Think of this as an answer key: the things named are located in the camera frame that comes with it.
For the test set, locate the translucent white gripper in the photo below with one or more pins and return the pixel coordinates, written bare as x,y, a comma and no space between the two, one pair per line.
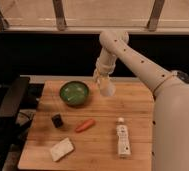
98,77

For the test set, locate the white ceramic cup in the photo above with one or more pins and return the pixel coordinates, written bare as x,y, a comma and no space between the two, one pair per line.
106,87

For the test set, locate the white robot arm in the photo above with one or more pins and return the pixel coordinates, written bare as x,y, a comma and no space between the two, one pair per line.
170,137

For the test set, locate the green bowl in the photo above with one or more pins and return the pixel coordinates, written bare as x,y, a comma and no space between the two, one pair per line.
74,93

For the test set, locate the orange carrot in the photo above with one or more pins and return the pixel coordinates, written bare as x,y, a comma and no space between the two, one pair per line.
85,125

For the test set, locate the small black cube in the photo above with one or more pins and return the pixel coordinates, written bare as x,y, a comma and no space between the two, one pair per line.
57,120

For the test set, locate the white tube bottle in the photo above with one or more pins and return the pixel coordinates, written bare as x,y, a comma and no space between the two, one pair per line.
123,144

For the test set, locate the wooden cutting board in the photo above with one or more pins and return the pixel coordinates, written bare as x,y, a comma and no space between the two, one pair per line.
95,149

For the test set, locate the grey round dish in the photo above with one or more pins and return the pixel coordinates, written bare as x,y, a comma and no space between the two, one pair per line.
181,75

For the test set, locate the black office chair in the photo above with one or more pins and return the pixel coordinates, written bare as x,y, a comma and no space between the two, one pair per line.
13,92

